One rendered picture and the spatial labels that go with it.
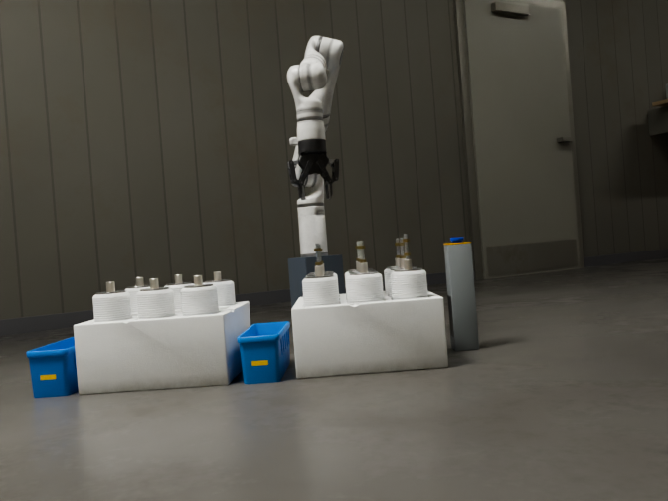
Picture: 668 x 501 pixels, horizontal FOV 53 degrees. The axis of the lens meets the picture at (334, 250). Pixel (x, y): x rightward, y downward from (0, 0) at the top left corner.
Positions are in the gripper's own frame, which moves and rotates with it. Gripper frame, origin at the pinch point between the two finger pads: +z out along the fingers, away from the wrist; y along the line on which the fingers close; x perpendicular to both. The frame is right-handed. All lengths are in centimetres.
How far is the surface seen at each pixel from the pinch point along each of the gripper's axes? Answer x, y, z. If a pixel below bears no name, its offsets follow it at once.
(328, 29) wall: 255, 85, -129
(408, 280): -10.7, 20.1, 24.5
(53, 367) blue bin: 13, -69, 40
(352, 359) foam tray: -9.3, 3.9, 43.2
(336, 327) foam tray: -8.3, 0.6, 34.8
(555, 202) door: 292, 273, -7
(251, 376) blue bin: -4, -21, 45
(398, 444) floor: -70, -8, 47
